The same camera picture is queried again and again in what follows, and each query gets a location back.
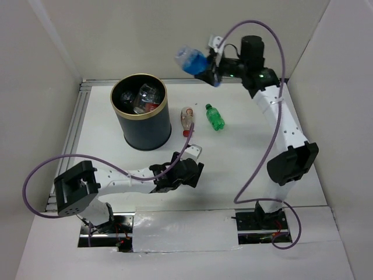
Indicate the clear bottle with red cap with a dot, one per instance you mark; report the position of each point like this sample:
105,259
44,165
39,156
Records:
186,120

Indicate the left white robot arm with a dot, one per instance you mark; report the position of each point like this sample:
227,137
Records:
78,189

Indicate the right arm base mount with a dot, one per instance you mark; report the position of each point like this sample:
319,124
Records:
250,230

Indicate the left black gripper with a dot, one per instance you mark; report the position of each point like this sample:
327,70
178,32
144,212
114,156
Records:
193,181

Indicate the aluminium frame rail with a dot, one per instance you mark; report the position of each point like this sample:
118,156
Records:
230,155

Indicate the dark blue gold-rimmed bin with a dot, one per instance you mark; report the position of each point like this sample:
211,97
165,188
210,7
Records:
148,131

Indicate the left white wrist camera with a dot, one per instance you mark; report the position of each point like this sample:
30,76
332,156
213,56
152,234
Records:
193,152

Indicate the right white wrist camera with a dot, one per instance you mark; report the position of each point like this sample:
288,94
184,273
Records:
215,43

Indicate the clear wide plastic jar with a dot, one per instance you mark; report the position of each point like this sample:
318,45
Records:
127,98

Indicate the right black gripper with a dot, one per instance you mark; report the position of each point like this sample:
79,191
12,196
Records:
208,76

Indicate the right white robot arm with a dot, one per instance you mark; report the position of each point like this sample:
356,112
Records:
295,153

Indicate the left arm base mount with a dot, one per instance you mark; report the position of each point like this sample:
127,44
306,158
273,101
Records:
118,236

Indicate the crushed blue label bottle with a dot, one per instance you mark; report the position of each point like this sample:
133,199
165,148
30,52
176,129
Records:
190,60

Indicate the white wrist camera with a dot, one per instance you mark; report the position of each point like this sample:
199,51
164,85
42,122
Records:
215,43
193,152

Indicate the green plastic bottle upper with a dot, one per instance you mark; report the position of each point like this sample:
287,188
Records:
214,117

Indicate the clear bottle red label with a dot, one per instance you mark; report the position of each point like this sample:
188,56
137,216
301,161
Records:
147,99

